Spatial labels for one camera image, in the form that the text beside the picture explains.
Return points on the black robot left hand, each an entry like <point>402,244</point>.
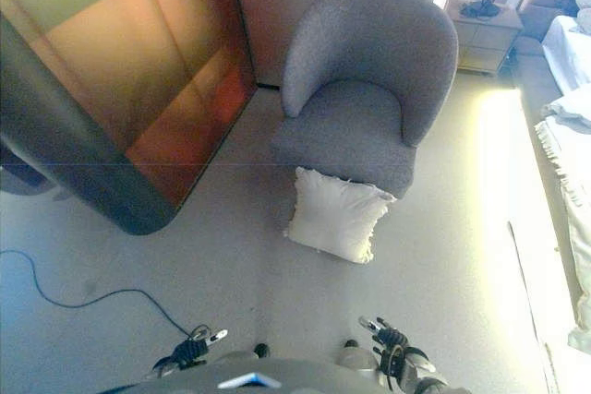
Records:
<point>196,349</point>

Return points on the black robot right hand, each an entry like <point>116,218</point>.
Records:
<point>388,337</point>

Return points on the white fringed cushion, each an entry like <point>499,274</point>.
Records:
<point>337,218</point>

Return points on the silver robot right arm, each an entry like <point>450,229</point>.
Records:
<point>415,366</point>

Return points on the silver robot right leg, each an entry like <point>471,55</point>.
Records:
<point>355,359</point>

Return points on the grey fabric armchair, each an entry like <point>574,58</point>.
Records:
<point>369,135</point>

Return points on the white fringed blanket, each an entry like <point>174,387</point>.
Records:
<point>575,172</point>

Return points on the glossy brown wooden table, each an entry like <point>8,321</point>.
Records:
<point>115,66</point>

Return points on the beige bedside table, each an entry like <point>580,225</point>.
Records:
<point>485,39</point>

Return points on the white bed sheet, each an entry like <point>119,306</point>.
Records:
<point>568,48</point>

